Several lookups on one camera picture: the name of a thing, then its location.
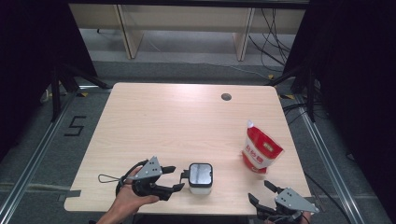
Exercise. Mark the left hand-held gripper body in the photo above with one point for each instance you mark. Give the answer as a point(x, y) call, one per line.
point(151, 169)

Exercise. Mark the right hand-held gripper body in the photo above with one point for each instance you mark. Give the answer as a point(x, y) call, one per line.
point(294, 200)

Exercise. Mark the clear jar with black lid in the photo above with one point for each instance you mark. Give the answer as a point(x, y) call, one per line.
point(200, 175)

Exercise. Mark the red and white pouch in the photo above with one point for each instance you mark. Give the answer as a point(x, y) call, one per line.
point(261, 151)

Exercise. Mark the person's right hand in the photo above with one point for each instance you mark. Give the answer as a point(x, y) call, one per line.
point(306, 219)

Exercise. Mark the person's left hand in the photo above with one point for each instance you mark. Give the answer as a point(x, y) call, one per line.
point(124, 203)

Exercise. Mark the grey tape strip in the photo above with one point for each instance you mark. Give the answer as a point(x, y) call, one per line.
point(311, 199)
point(73, 194)

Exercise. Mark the yellow and black tape piece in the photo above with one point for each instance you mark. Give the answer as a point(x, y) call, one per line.
point(288, 96)
point(82, 94)
point(271, 76)

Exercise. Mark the black metal stand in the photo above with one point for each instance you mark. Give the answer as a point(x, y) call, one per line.
point(56, 93)
point(310, 93)

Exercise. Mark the black curtain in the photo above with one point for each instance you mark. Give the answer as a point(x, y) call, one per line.
point(28, 62)
point(358, 77)

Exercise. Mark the aluminium floor rail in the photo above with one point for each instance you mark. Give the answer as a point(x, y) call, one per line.
point(327, 161)
point(37, 152)

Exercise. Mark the light wooden desk frame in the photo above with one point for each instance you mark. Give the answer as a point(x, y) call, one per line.
point(186, 18)

